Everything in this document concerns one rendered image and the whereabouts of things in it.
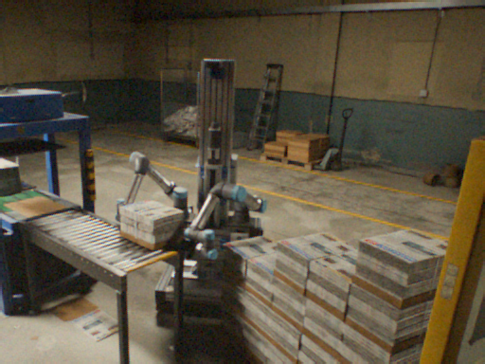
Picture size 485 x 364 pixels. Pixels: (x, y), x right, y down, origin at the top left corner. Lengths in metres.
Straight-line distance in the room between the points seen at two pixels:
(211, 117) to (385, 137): 6.29
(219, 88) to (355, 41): 6.42
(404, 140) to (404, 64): 1.34
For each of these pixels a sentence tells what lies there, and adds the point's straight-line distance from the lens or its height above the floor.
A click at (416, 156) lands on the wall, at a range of 9.47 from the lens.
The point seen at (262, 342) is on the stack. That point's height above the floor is 0.33.
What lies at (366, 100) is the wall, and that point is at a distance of 9.75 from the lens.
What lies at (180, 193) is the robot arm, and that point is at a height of 1.03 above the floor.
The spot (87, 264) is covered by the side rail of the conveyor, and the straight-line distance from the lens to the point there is 3.15.
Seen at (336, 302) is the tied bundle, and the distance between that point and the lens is 2.47.
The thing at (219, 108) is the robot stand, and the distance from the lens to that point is 3.70.
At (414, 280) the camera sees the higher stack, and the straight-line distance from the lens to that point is 2.19.
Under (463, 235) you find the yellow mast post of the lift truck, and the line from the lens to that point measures 1.72.
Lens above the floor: 2.09
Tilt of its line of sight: 21 degrees down
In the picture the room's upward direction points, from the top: 1 degrees clockwise
